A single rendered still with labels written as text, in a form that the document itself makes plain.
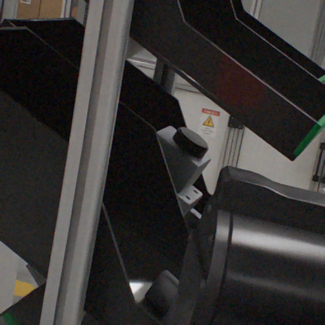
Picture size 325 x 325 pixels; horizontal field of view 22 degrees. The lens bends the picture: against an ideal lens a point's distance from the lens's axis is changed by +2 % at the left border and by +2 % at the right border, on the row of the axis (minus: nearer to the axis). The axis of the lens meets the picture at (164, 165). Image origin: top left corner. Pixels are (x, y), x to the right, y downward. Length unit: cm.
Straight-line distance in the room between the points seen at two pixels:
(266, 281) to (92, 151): 18
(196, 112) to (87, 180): 401
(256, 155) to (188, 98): 46
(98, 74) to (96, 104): 2
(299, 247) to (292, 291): 2
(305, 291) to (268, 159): 413
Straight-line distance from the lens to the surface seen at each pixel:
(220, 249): 29
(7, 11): 197
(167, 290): 54
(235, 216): 29
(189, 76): 46
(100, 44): 44
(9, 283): 226
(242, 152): 443
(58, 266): 47
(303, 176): 441
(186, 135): 67
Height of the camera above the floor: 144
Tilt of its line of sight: 13 degrees down
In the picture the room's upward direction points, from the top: 10 degrees clockwise
